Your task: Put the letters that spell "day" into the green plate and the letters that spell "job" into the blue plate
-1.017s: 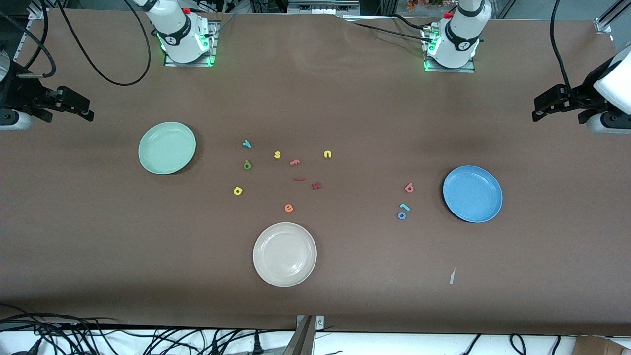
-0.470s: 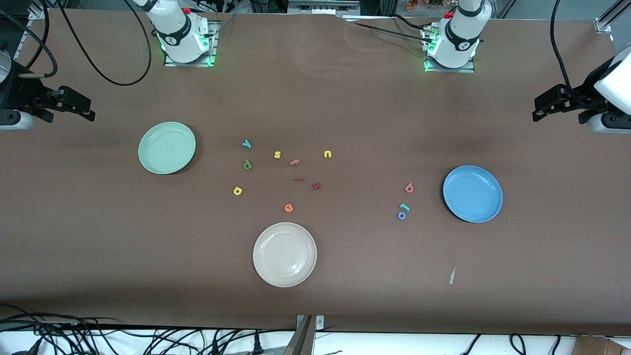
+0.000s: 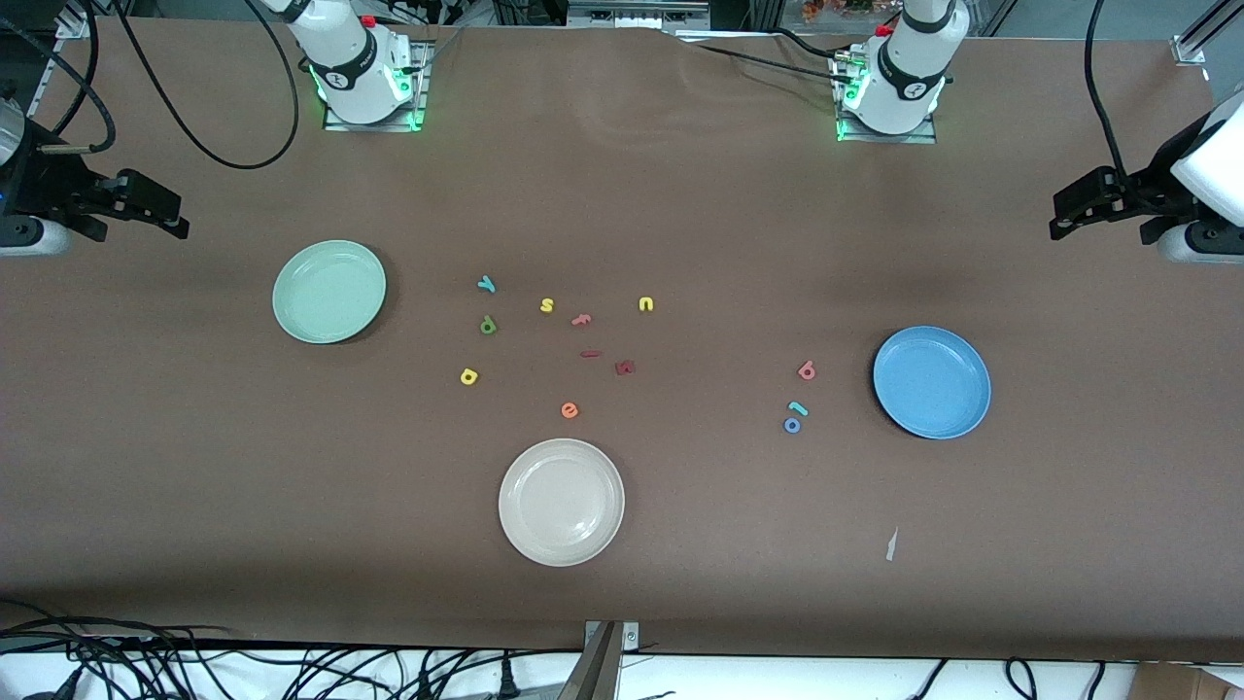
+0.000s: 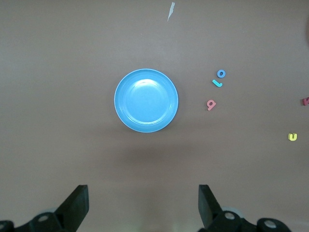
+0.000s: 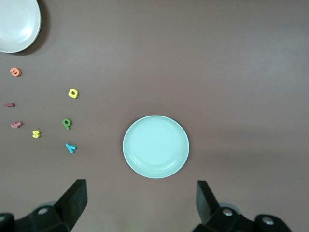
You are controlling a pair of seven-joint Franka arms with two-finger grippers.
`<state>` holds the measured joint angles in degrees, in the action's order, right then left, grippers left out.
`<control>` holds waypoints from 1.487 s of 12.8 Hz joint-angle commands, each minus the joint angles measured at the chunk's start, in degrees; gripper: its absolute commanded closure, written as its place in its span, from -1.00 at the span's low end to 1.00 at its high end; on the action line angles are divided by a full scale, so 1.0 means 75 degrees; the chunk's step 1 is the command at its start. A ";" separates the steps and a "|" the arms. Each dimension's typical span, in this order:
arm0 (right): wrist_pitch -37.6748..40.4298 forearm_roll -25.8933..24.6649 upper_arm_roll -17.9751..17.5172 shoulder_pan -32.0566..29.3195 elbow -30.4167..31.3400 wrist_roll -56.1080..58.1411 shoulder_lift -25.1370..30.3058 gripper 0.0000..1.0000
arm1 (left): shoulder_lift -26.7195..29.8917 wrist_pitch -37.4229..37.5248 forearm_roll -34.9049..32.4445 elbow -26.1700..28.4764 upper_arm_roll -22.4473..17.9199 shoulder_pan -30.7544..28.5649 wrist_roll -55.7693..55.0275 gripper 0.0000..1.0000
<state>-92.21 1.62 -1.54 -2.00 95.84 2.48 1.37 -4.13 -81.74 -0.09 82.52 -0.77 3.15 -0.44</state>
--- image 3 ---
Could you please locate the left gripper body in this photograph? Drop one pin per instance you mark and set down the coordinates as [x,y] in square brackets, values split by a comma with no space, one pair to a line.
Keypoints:
[1150,191]

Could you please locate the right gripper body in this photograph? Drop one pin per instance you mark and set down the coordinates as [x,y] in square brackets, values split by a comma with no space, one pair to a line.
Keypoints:
[47,187]

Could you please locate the pale green plate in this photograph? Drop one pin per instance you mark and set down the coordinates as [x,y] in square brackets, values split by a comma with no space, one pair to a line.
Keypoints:
[328,292]

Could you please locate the blue plate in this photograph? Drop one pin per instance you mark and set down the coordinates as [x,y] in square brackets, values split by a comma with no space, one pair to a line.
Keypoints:
[931,382]

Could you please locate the orange flowers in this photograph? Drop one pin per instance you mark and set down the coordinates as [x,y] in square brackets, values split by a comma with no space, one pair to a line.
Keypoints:
[826,10]

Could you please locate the small white paper scrap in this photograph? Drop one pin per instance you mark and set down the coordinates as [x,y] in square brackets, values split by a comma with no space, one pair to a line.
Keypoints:
[891,544]

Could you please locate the brown table cover sheet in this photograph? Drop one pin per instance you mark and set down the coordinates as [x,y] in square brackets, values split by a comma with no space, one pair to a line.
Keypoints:
[680,194]

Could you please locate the cardboard box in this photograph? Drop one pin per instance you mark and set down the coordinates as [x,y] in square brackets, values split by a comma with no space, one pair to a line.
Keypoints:
[1176,685]

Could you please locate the grey metal box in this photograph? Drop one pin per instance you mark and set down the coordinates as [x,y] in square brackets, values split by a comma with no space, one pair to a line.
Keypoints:
[632,12]

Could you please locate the cream white plate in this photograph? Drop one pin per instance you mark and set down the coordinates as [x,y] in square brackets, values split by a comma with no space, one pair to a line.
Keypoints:
[561,502]

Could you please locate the black power plug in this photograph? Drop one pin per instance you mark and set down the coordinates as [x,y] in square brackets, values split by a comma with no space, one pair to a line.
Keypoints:
[505,678]

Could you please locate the aluminium frame profile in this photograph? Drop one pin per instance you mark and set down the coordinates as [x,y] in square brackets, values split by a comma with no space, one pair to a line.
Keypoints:
[1191,49]
[44,92]

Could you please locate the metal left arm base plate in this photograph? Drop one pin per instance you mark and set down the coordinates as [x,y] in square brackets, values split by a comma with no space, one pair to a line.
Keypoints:
[918,139]

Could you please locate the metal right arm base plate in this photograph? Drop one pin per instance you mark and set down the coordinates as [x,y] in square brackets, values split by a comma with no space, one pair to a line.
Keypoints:
[335,126]

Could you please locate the metal edge bracket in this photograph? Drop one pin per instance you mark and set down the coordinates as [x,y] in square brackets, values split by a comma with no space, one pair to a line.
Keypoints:
[630,637]

